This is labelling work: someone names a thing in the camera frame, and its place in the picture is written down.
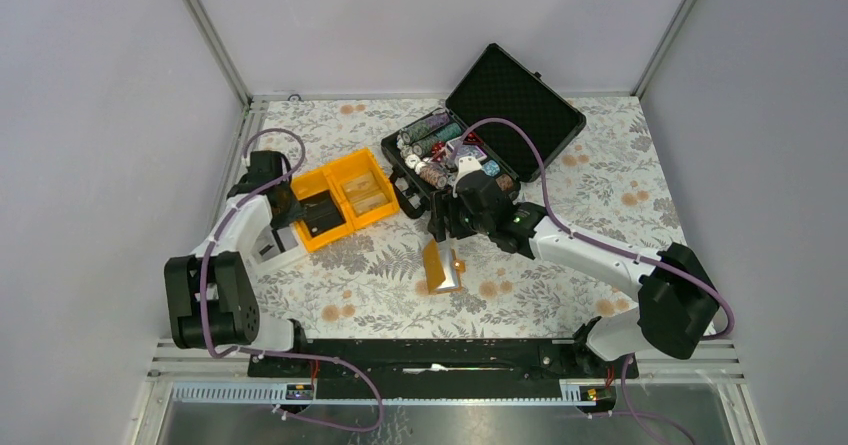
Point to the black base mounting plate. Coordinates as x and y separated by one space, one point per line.
433 369

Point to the clear plastic card bin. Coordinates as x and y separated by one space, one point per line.
268 260

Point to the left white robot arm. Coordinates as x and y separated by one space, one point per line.
210 292

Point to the playing card deck box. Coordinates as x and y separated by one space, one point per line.
457 148

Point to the orange card holder wallet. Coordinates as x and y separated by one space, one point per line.
443 268

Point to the white magnetic stripe card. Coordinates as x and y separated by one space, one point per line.
284 240

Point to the black poker chip case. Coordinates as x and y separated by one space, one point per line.
519 121

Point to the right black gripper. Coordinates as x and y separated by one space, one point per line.
442 206

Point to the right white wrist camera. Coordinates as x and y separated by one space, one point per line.
465 166

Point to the yellow divided plastic bin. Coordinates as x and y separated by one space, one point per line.
342 197

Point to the aluminium frame rail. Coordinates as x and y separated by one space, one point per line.
225 164

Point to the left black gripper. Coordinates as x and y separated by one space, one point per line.
295 211

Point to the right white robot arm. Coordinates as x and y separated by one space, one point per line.
675 299

